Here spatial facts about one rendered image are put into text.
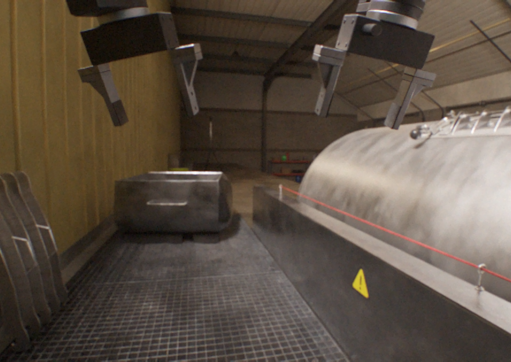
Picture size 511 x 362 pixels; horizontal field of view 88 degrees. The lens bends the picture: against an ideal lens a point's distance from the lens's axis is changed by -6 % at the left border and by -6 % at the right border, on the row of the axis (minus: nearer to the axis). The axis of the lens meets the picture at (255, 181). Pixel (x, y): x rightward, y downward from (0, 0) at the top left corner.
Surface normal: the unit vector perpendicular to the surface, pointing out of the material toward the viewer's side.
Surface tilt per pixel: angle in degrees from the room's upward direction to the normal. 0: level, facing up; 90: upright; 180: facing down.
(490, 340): 90
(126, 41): 113
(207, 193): 90
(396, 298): 90
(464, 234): 70
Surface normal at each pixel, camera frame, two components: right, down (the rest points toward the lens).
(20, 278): 0.21, 0.11
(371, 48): 0.10, 0.49
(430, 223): -0.91, -0.33
